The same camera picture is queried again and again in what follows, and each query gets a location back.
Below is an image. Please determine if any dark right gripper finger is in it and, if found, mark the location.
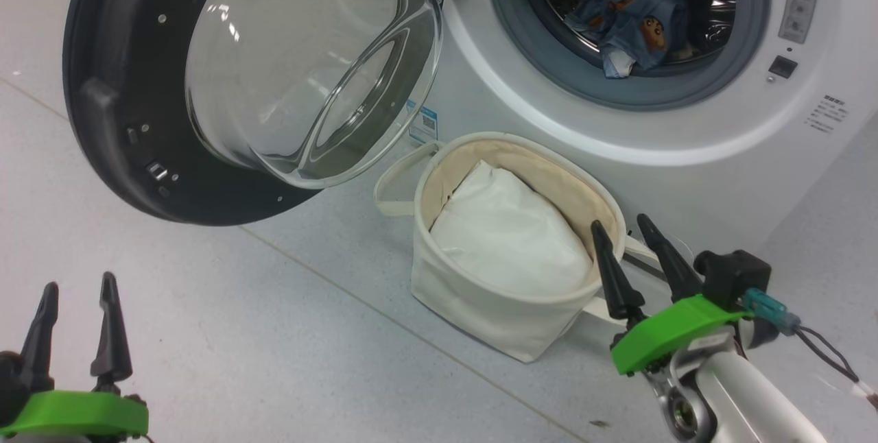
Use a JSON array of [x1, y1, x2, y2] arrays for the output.
[[591, 219, 647, 327], [637, 213, 704, 303]]

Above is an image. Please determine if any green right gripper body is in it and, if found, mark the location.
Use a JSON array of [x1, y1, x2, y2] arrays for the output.
[[610, 294, 752, 376]]

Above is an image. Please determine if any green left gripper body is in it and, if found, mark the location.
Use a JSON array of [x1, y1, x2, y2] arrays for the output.
[[0, 390, 149, 438]]

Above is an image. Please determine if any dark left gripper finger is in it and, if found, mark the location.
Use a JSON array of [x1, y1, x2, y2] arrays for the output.
[[91, 272, 133, 392], [19, 282, 60, 392]]

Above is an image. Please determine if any pale blue garment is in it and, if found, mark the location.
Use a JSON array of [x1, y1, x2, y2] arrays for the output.
[[602, 47, 637, 79]]

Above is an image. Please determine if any washing machine glass door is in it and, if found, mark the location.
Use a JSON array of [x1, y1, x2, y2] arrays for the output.
[[62, 0, 445, 226]]

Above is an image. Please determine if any white front-load washing machine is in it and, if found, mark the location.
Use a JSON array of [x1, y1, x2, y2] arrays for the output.
[[405, 0, 878, 252]]

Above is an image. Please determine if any white cloth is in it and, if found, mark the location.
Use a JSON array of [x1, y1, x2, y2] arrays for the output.
[[429, 159, 594, 297]]

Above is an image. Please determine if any cream canvas laundry basket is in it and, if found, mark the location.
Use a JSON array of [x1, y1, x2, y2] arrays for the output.
[[374, 132, 663, 363]]

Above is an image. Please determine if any blue energy label sticker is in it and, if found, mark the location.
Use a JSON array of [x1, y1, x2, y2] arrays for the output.
[[408, 100, 440, 145]]

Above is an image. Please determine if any grey warning label sticker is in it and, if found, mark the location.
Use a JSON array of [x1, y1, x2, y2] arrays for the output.
[[778, 0, 822, 45]]

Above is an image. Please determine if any black cable teal connector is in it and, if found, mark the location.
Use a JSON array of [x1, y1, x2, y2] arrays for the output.
[[741, 287, 878, 409]]

